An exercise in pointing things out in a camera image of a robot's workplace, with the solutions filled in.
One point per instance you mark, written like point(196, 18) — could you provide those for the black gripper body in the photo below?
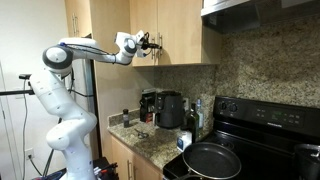
point(146, 41)

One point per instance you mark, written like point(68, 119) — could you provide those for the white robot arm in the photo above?
point(66, 110)

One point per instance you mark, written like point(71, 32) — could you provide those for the overhead cabinet door light wood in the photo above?
point(143, 16)

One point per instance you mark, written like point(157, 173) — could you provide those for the overhead cabinet body wood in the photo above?
point(211, 43)

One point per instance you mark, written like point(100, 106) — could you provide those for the wood cabinet door above fridge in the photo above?
point(81, 16)

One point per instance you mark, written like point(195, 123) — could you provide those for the base cabinet door light wood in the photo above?
point(119, 160)
point(148, 171)

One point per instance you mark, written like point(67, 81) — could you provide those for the tall wood side panel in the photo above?
point(113, 86)

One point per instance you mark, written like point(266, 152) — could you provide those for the black coffee machine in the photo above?
point(147, 105)

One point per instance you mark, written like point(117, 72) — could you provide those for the black air fryer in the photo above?
point(170, 110)

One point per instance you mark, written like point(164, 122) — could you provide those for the stainless steel fridge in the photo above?
point(83, 76)

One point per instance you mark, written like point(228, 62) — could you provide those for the spice bottle black cap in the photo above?
point(126, 119)

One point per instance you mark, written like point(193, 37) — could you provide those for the steel range hood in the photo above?
point(233, 16)

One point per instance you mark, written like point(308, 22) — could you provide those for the dark glass oil bottle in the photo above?
point(192, 125)

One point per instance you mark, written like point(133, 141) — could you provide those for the steel kitchen scissors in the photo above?
point(142, 134)

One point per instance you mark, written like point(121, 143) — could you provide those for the white blue salt container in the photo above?
point(184, 141)

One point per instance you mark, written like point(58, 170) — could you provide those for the black frying pan steel rim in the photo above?
point(211, 161)

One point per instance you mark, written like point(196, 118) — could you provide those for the red black floor tools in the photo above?
point(106, 168)

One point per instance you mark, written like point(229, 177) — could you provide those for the black kitchen stove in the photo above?
point(260, 133)

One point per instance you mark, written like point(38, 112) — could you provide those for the black deep pan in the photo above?
point(308, 163)

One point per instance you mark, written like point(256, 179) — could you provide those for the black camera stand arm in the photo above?
point(15, 92)

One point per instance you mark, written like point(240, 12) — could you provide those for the white wall outlet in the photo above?
point(29, 153)

